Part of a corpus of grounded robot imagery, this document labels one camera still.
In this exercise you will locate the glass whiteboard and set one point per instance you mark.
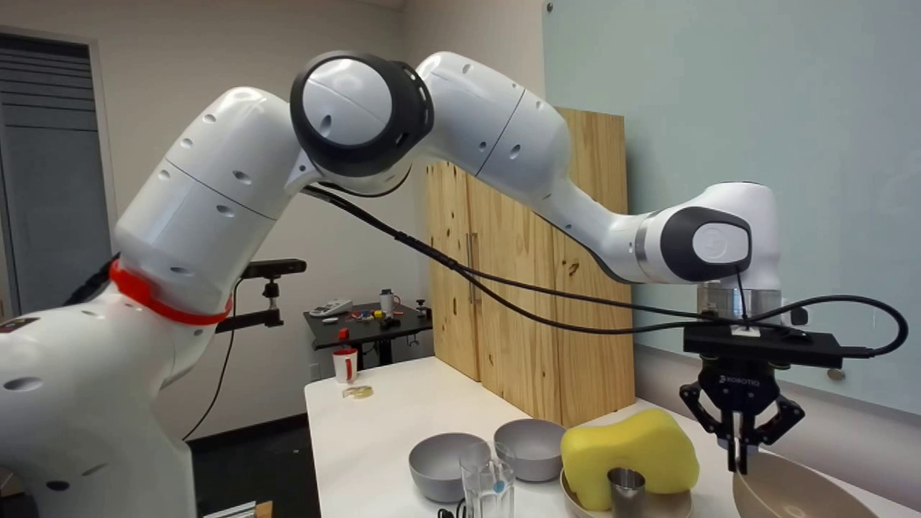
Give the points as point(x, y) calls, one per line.
point(816, 126)

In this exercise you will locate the grey door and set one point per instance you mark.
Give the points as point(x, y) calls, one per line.
point(54, 191)

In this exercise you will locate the black side table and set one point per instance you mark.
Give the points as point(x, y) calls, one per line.
point(364, 326)

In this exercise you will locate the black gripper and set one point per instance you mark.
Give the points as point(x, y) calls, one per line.
point(741, 384)

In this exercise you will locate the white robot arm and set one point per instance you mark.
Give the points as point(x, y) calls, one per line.
point(212, 184)

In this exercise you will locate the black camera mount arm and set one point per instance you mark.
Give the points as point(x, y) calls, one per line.
point(275, 270)

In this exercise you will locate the large grey bowl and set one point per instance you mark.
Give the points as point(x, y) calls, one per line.
point(442, 466)

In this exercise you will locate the small white bottle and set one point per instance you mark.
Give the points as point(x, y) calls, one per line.
point(386, 304)

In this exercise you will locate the small metal cup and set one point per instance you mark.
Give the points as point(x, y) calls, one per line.
point(626, 490)

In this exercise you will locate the pine wood board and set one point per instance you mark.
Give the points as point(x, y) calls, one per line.
point(536, 319)

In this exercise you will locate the red and white cup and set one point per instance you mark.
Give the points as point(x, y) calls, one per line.
point(346, 365)

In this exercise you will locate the small grey bowl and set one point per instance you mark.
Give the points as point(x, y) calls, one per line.
point(527, 451)

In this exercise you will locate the clear drinking glass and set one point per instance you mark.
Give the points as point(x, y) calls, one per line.
point(484, 493)

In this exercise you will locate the beige brown bowl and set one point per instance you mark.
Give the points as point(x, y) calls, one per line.
point(796, 490)

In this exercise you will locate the yellow sponge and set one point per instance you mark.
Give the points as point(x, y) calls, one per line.
point(634, 447)

